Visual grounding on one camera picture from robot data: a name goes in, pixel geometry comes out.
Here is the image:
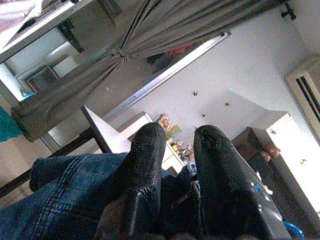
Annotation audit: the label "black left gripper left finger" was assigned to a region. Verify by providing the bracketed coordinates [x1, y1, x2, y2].
[96, 122, 167, 240]

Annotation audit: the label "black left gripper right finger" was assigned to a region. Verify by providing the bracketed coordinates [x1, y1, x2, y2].
[193, 124, 292, 240]

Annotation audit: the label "blue plastic hanger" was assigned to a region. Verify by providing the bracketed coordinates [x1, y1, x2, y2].
[283, 221, 306, 240]

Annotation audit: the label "blue denim shorts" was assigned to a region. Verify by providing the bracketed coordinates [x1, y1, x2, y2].
[0, 152, 202, 240]

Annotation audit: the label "white glass door cabinet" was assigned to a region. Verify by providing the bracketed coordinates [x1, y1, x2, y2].
[119, 112, 187, 176]

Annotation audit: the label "white tall cupboard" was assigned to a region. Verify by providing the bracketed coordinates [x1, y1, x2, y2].
[266, 112, 320, 216]

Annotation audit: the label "glass sliding door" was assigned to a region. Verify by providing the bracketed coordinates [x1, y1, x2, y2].
[0, 0, 232, 118]

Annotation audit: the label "grey curtain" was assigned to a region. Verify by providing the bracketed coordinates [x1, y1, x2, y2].
[12, 0, 283, 142]

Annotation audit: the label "teal floor mat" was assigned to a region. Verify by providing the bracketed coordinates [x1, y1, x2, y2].
[0, 106, 25, 143]

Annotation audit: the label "cream wall air conditioner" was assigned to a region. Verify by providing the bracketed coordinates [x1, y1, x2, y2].
[284, 56, 320, 141]

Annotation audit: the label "black curtain rod bracket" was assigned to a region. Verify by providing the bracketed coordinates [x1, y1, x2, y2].
[279, 0, 297, 21]

